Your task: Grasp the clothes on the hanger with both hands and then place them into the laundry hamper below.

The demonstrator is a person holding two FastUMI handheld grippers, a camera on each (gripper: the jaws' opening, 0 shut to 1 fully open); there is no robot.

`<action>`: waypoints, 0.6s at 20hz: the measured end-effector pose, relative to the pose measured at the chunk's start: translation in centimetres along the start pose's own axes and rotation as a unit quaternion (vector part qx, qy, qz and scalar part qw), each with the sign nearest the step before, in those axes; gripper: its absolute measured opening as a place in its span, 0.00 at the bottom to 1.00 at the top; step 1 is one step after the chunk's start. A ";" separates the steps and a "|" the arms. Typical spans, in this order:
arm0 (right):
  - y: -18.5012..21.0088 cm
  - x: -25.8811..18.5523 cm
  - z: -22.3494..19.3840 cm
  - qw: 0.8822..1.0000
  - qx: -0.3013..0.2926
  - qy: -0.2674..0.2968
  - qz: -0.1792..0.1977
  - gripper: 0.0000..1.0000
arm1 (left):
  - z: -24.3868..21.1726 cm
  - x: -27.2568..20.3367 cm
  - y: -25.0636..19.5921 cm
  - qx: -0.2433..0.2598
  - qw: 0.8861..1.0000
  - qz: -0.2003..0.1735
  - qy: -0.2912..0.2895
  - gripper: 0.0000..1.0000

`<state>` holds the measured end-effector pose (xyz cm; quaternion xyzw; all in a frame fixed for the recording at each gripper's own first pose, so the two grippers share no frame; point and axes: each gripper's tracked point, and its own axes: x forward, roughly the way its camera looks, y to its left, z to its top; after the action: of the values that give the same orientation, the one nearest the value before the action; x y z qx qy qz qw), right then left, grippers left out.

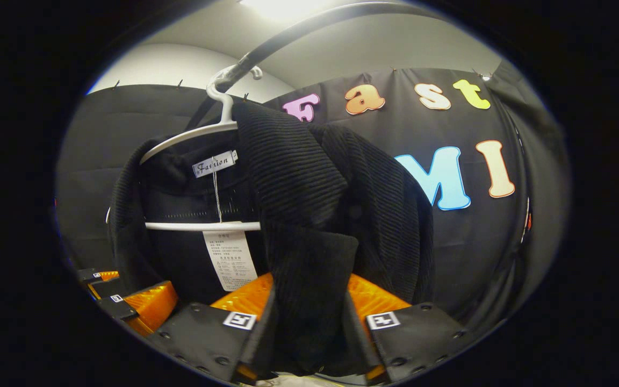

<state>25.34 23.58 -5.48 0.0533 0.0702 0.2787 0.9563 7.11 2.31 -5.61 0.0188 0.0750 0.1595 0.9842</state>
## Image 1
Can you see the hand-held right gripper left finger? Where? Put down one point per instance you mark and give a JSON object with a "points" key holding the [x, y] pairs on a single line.
{"points": [[258, 349]]}

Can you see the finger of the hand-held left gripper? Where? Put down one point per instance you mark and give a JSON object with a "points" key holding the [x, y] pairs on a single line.
{"points": [[92, 275], [148, 309]]}

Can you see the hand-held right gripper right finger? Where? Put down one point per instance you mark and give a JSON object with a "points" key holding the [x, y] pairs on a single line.
{"points": [[422, 338]]}

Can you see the black ribbed knit jacket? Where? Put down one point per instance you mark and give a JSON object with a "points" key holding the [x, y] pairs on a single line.
{"points": [[309, 188]]}

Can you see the white plastic clothes hanger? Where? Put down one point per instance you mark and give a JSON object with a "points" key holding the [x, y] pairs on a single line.
{"points": [[227, 110]]}

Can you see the black metal clothes rack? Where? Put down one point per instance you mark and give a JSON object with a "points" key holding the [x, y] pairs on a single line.
{"points": [[293, 32]]}

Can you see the black backdrop cloth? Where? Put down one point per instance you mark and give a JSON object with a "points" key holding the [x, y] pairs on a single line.
{"points": [[449, 252]]}

